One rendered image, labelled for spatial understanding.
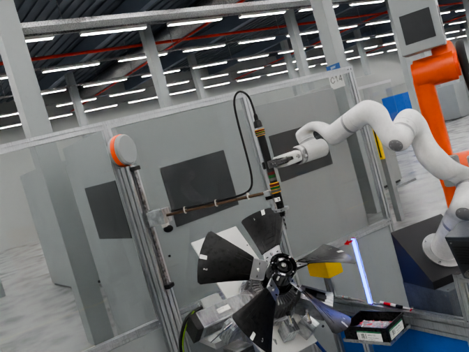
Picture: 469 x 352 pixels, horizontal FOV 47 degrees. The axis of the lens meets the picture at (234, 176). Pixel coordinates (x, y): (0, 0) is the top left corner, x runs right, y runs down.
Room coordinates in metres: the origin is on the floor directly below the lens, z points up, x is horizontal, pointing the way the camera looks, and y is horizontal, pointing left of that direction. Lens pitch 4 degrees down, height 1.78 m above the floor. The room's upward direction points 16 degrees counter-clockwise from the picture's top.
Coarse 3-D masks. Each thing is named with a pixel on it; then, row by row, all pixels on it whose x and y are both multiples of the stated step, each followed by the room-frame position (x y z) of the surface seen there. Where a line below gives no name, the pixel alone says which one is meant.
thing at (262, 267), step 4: (256, 260) 2.25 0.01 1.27; (260, 260) 2.25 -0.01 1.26; (256, 264) 2.25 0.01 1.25; (260, 264) 2.25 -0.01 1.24; (264, 264) 2.25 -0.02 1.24; (252, 268) 2.25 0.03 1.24; (256, 268) 2.25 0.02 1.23; (260, 268) 2.25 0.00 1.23; (264, 268) 2.25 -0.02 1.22; (252, 272) 2.25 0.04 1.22; (256, 272) 2.25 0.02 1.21; (260, 272) 2.25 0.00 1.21; (264, 272) 2.25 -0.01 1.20; (252, 276) 2.25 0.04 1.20; (256, 276) 2.25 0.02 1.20; (260, 276) 2.25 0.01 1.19; (264, 276) 2.25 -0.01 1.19; (260, 280) 2.26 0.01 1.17
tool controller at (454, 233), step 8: (464, 224) 1.96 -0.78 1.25; (456, 232) 1.94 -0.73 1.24; (464, 232) 1.91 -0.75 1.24; (448, 240) 1.95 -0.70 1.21; (456, 240) 1.91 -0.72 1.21; (464, 240) 1.88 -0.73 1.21; (456, 248) 1.93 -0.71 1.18; (464, 248) 1.90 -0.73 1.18; (456, 256) 1.95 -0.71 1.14; (464, 256) 1.92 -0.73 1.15; (464, 264) 1.94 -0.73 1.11; (464, 272) 1.96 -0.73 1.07
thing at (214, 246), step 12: (204, 240) 2.26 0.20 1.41; (216, 240) 2.26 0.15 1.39; (204, 252) 2.24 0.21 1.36; (216, 252) 2.24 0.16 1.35; (228, 252) 2.24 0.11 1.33; (240, 252) 2.25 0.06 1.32; (204, 264) 2.22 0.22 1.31; (216, 264) 2.23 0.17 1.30; (228, 264) 2.23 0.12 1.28; (240, 264) 2.24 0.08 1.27; (252, 264) 2.24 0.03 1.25; (204, 276) 2.22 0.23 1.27; (216, 276) 2.23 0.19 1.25; (228, 276) 2.23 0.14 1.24; (240, 276) 2.24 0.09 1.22
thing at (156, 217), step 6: (150, 210) 2.60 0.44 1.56; (156, 210) 2.55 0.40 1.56; (162, 210) 2.53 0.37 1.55; (168, 210) 2.58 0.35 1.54; (150, 216) 2.55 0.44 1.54; (156, 216) 2.54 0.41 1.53; (162, 216) 2.53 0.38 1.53; (150, 222) 2.56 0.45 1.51; (156, 222) 2.54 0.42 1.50; (162, 222) 2.53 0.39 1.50
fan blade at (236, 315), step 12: (264, 288) 2.14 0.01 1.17; (252, 300) 2.07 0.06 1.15; (264, 300) 2.11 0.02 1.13; (240, 312) 2.02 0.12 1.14; (252, 312) 2.05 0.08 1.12; (264, 312) 2.09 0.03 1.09; (240, 324) 2.00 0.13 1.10; (252, 324) 2.03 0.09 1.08; (264, 324) 2.07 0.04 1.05; (264, 336) 2.05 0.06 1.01; (264, 348) 2.02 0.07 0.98
